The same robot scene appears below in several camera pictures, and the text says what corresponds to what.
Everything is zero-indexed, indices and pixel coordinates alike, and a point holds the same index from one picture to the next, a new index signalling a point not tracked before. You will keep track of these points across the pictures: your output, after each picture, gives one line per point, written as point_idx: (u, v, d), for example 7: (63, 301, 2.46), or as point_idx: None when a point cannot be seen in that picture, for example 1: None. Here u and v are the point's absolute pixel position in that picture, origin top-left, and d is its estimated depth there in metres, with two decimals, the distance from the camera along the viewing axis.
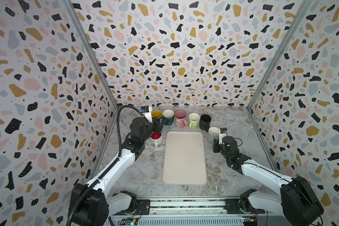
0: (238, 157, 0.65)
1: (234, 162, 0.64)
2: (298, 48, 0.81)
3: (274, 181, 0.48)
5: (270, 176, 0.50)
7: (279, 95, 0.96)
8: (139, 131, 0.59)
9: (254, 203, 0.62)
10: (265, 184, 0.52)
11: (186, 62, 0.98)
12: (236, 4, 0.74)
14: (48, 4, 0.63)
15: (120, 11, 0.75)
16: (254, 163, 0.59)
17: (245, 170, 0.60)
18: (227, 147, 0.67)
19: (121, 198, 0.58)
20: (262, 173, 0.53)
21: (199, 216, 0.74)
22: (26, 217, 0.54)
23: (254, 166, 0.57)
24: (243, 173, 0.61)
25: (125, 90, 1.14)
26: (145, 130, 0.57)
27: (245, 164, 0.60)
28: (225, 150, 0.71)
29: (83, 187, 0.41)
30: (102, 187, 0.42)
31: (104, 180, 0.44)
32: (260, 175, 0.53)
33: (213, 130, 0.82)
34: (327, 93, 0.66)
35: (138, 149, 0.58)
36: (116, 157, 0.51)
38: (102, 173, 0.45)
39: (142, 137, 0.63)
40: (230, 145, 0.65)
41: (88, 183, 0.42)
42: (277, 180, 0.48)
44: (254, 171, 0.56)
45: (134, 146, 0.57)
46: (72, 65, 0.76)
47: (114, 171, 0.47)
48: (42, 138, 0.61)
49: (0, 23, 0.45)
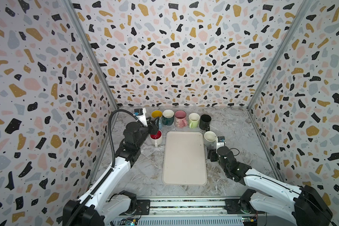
0: (237, 167, 0.62)
1: (235, 173, 0.61)
2: (298, 48, 0.81)
3: (283, 195, 0.47)
5: (278, 189, 0.48)
7: (279, 95, 0.95)
8: (133, 138, 0.56)
9: (257, 206, 0.62)
10: (271, 195, 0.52)
11: (186, 62, 0.98)
12: (236, 4, 0.74)
14: (48, 4, 0.63)
15: (120, 11, 0.75)
16: (254, 173, 0.57)
17: (249, 182, 0.57)
18: (225, 160, 0.64)
19: (120, 203, 0.58)
20: (269, 185, 0.51)
21: (199, 216, 0.74)
22: (26, 217, 0.54)
23: (258, 178, 0.55)
24: (246, 184, 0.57)
25: (125, 90, 1.14)
26: (139, 135, 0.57)
27: (247, 175, 0.57)
28: (222, 162, 0.67)
29: (75, 204, 0.39)
30: (95, 203, 0.40)
31: (96, 195, 0.42)
32: (266, 188, 0.52)
33: (208, 136, 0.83)
34: (327, 93, 0.66)
35: (133, 157, 0.55)
36: (109, 167, 0.49)
38: (95, 187, 0.43)
39: (137, 143, 0.60)
40: (227, 157, 0.62)
41: (80, 199, 0.40)
42: (286, 192, 0.46)
44: (258, 183, 0.54)
45: (129, 153, 0.54)
46: (72, 65, 0.76)
47: (107, 183, 0.45)
48: (42, 138, 0.61)
49: (0, 23, 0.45)
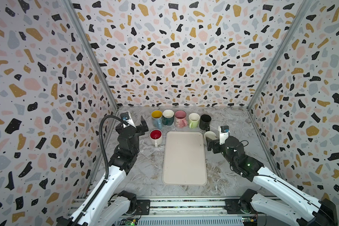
0: (246, 162, 0.56)
1: (243, 168, 0.55)
2: (298, 48, 0.81)
3: (300, 205, 0.43)
5: (295, 198, 0.45)
7: (279, 95, 0.95)
8: (129, 143, 0.54)
9: (258, 209, 0.62)
10: (284, 200, 0.48)
11: (186, 62, 0.98)
12: (236, 4, 0.74)
14: (48, 4, 0.63)
15: (120, 11, 0.75)
16: (268, 173, 0.52)
17: (260, 182, 0.52)
18: (233, 153, 0.57)
19: (118, 207, 0.57)
20: (284, 190, 0.47)
21: (199, 217, 0.74)
22: (26, 217, 0.54)
23: (273, 181, 0.49)
24: (254, 181, 0.54)
25: (125, 90, 1.14)
26: (133, 141, 0.55)
27: (259, 174, 0.51)
28: (230, 155, 0.60)
29: (67, 222, 0.38)
30: (88, 220, 0.39)
31: (90, 211, 0.40)
32: (279, 192, 0.47)
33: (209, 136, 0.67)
34: (327, 93, 0.66)
35: (129, 163, 0.53)
36: (102, 179, 0.47)
38: (88, 201, 0.42)
39: (132, 149, 0.58)
40: (237, 150, 0.55)
41: (73, 217, 0.39)
42: (305, 204, 0.43)
44: (273, 186, 0.48)
45: (124, 160, 0.52)
46: (72, 65, 0.76)
47: (100, 197, 0.43)
48: (42, 138, 0.61)
49: (0, 23, 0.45)
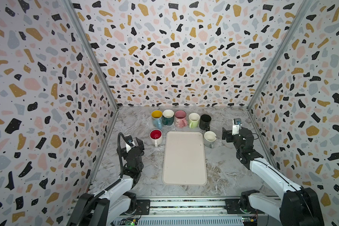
0: (250, 152, 0.63)
1: (244, 156, 0.63)
2: (298, 48, 0.81)
3: (279, 185, 0.47)
5: (277, 179, 0.49)
7: (279, 95, 0.95)
8: (136, 161, 0.65)
9: (254, 203, 0.62)
10: (270, 186, 0.50)
11: (186, 62, 0.98)
12: (236, 4, 0.74)
14: (48, 4, 0.63)
15: (120, 11, 0.75)
16: (262, 159, 0.58)
17: (254, 167, 0.58)
18: (242, 141, 0.64)
19: (120, 203, 0.58)
20: (270, 173, 0.52)
21: (199, 216, 0.74)
22: (26, 217, 0.54)
23: (263, 165, 0.55)
24: (250, 168, 0.60)
25: (125, 90, 1.14)
26: (139, 158, 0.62)
27: (254, 160, 0.59)
28: (238, 142, 0.68)
29: (88, 196, 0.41)
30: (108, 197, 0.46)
31: (109, 192, 0.48)
32: (267, 176, 0.52)
33: (209, 136, 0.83)
34: (327, 93, 0.66)
35: (136, 179, 0.64)
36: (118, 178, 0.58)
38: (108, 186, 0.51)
39: (138, 166, 0.69)
40: (246, 140, 0.62)
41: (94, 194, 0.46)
42: (284, 184, 0.46)
44: (262, 169, 0.54)
45: (132, 173, 0.64)
46: (72, 65, 0.76)
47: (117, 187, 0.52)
48: (42, 138, 0.61)
49: (0, 23, 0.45)
